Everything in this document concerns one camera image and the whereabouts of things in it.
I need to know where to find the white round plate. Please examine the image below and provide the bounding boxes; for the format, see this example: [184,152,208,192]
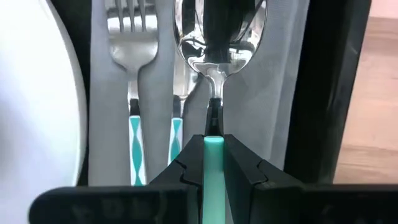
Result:
[0,0,88,224]

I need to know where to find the black plastic serving tray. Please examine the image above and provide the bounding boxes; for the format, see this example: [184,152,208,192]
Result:
[49,0,373,187]

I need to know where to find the spoon with plain green handle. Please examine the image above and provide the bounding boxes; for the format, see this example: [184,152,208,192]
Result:
[173,0,268,224]

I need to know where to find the grey cloth napkin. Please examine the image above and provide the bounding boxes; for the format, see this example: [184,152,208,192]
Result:
[88,0,310,187]

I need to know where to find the fork with patterned teal handle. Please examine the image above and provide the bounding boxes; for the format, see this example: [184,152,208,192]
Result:
[105,0,159,187]

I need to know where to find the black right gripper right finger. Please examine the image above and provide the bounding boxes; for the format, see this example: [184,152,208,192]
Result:
[223,133,305,224]

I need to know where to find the knife with patterned teal handle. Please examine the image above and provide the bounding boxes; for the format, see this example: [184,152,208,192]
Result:
[167,52,203,166]

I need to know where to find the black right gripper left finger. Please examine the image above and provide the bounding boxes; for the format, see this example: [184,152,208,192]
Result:
[149,133,205,224]

